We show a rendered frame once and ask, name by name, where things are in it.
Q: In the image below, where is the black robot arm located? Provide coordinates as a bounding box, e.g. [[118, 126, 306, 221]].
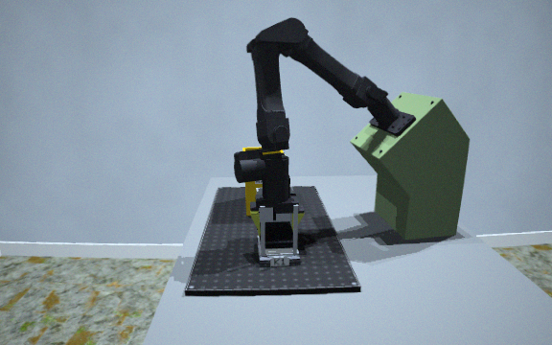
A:
[[234, 17, 416, 199]]

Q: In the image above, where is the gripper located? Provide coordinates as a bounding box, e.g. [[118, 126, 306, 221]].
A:
[[250, 178, 304, 237]]

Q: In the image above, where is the yellow open-top bin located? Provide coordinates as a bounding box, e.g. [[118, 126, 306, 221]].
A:
[[243, 148, 283, 216]]

